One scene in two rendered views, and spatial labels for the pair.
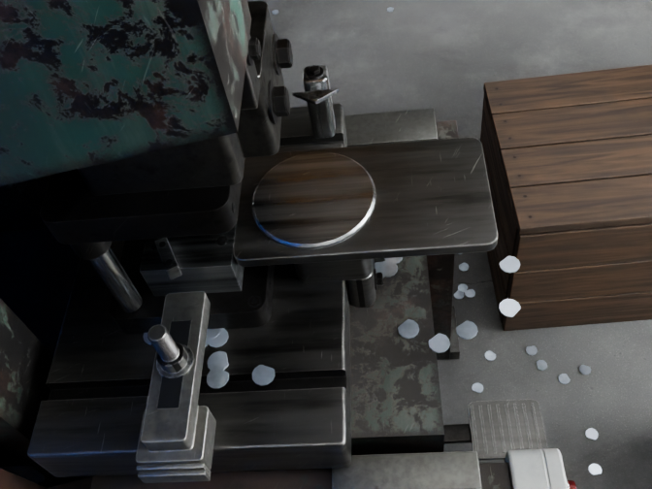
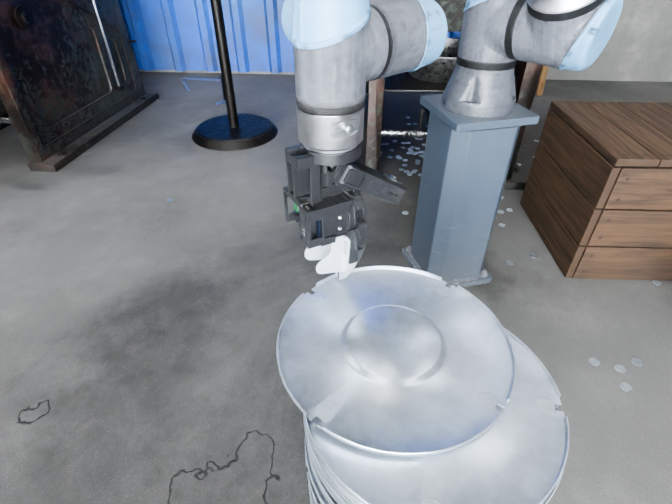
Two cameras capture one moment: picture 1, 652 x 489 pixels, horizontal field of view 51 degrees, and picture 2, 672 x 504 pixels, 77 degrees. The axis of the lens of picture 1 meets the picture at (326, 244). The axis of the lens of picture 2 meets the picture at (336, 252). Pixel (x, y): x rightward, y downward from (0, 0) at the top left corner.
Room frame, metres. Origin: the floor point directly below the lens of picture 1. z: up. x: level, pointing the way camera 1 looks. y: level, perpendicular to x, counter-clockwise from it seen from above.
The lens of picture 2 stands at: (-0.08, -1.52, 0.75)
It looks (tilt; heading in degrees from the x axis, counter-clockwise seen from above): 37 degrees down; 84
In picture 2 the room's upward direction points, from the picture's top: straight up
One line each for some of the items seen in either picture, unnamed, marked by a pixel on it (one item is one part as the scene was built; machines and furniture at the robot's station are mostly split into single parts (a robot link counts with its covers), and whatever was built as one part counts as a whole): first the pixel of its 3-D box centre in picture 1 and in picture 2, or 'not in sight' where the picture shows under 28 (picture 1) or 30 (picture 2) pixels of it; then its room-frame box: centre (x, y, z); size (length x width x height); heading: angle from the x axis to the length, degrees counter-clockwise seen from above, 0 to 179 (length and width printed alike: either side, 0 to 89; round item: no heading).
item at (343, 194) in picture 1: (366, 234); not in sight; (0.45, -0.04, 0.72); 0.25 x 0.14 x 0.14; 80
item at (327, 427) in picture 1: (215, 267); not in sight; (0.48, 0.13, 0.68); 0.45 x 0.30 x 0.06; 170
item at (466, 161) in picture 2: not in sight; (458, 196); (0.31, -0.64, 0.23); 0.19 x 0.19 x 0.45; 9
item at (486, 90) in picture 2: not in sight; (481, 81); (0.31, -0.64, 0.50); 0.15 x 0.15 x 0.10
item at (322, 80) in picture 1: (319, 100); not in sight; (0.63, -0.03, 0.75); 0.03 x 0.03 x 0.10; 80
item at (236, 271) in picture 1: (200, 221); not in sight; (0.48, 0.12, 0.76); 0.15 x 0.09 x 0.05; 170
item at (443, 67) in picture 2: not in sight; (440, 61); (0.48, 0.13, 0.36); 0.34 x 0.34 x 0.10
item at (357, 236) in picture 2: not in sight; (350, 233); (-0.02, -1.07, 0.43); 0.05 x 0.02 x 0.09; 113
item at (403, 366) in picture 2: not in sight; (393, 341); (0.03, -1.18, 0.34); 0.29 x 0.29 x 0.01
